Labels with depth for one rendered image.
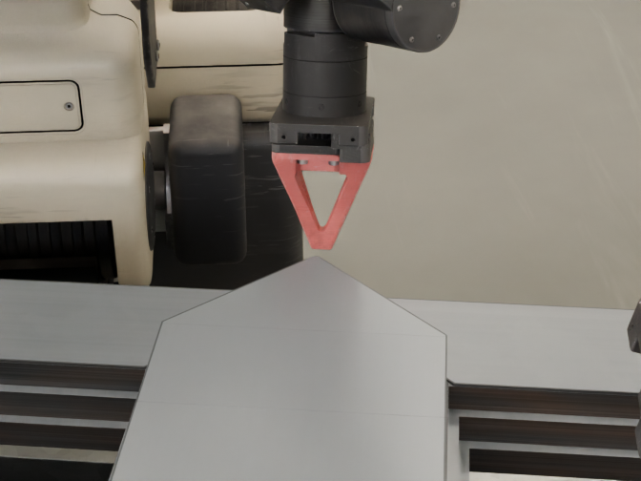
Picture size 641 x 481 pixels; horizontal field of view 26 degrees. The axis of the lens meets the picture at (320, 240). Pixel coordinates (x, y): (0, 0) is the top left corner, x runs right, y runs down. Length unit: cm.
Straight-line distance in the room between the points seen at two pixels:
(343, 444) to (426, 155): 223
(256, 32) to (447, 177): 146
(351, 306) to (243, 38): 64
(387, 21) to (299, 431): 25
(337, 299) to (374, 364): 7
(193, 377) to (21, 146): 48
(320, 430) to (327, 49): 26
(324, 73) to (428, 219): 184
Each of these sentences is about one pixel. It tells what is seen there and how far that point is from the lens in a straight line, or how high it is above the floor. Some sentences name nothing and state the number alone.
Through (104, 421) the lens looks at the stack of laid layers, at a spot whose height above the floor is 83.
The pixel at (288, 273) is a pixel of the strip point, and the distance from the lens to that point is 93.
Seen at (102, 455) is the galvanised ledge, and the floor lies 68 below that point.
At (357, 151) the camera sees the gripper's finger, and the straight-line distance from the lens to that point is 91.
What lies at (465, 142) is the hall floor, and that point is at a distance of 305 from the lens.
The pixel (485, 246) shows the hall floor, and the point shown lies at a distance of 267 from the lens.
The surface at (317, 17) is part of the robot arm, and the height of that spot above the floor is 103.
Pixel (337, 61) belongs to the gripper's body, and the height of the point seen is 100.
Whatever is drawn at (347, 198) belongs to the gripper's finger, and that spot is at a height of 90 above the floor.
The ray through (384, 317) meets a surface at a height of 87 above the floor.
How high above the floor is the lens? 136
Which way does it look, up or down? 31 degrees down
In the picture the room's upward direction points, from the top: straight up
